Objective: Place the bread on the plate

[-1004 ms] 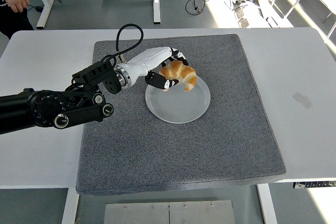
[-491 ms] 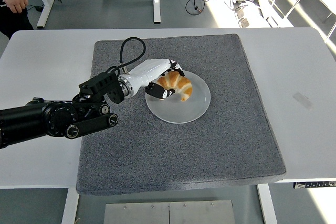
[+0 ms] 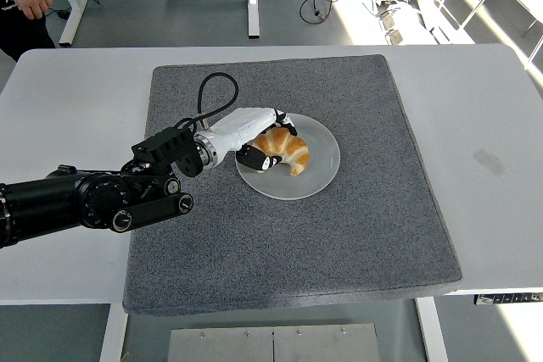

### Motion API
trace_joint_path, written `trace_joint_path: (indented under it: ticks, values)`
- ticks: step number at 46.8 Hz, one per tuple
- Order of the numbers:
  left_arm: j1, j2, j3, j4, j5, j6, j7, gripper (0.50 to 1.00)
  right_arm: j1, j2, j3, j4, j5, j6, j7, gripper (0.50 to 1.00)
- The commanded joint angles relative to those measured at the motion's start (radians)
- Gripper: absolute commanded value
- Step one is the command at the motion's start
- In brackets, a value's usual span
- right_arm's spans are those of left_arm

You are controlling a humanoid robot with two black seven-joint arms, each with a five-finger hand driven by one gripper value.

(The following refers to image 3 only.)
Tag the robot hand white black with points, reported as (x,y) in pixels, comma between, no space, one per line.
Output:
(242,124)

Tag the golden croissant bread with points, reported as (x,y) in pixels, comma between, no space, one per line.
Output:
(288,146)

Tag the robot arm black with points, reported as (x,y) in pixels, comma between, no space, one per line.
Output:
(63,201)

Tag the pale grey round plate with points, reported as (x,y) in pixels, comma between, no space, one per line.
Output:
(314,175)

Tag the grey metal plate with screws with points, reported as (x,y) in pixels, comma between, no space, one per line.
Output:
(237,345)

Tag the grey felt mat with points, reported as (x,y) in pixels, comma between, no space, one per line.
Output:
(275,243)

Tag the person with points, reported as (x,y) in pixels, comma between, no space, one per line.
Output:
(21,35)

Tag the white table leg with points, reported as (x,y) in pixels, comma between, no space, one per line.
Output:
(113,336)
(432,332)

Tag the grey tape strip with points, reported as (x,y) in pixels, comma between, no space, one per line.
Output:
(490,163)

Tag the table height control panel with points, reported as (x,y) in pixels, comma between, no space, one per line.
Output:
(509,299)

